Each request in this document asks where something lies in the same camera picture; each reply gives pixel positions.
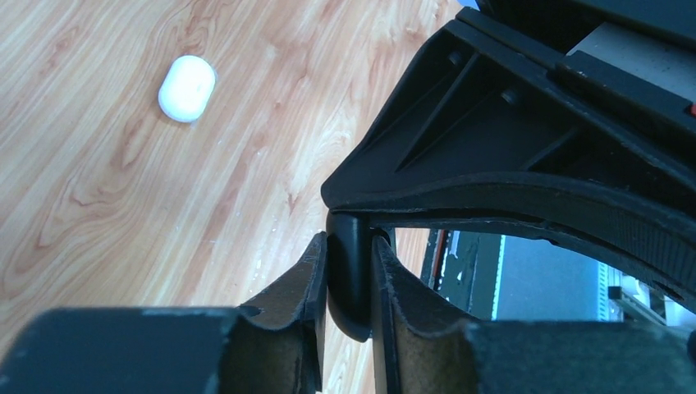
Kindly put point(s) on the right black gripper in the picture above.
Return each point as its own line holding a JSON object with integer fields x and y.
{"x": 596, "y": 97}

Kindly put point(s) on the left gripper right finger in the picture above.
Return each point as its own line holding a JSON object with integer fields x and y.
{"x": 424, "y": 344}

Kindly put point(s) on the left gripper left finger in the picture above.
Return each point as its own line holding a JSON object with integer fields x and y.
{"x": 273, "y": 343}

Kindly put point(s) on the black earbud charging case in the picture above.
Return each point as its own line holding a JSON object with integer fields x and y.
{"x": 349, "y": 270}

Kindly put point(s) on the white earbud charging case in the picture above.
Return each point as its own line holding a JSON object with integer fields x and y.
{"x": 186, "y": 89}

